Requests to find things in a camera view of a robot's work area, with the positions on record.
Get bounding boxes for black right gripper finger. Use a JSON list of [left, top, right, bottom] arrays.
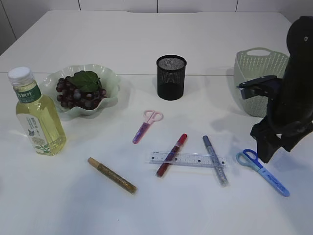
[[256, 136, 282, 164]]

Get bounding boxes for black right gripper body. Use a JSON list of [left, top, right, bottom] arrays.
[[250, 116, 313, 152]]

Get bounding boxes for blue scissors with cover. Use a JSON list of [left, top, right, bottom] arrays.
[[236, 149, 290, 197]]

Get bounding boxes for purple artificial grape bunch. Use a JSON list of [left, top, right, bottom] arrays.
[[56, 70, 107, 110]]

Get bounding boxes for green tea plastic bottle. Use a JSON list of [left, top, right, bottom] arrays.
[[7, 67, 67, 156]]

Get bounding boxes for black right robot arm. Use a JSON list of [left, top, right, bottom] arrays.
[[240, 16, 313, 163]]

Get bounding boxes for silver glitter marker pen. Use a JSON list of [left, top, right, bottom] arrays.
[[202, 135, 228, 187]]

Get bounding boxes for green woven plastic basket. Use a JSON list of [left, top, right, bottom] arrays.
[[229, 47, 289, 118]]

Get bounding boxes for red marker pen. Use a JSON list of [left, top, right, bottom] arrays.
[[156, 133, 187, 177]]

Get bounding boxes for clear plastic ruler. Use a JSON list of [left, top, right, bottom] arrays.
[[146, 151, 226, 168]]

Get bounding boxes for black mesh pen holder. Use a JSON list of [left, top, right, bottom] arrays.
[[156, 54, 187, 101]]

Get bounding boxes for gold glitter marker pen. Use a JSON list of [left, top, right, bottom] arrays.
[[88, 157, 137, 194]]

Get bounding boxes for green wavy glass plate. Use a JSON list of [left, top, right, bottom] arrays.
[[39, 64, 120, 118]]

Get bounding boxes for pink purple small scissors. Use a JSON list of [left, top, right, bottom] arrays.
[[133, 110, 163, 144]]

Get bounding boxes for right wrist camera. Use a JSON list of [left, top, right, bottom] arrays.
[[237, 75, 283, 99]]

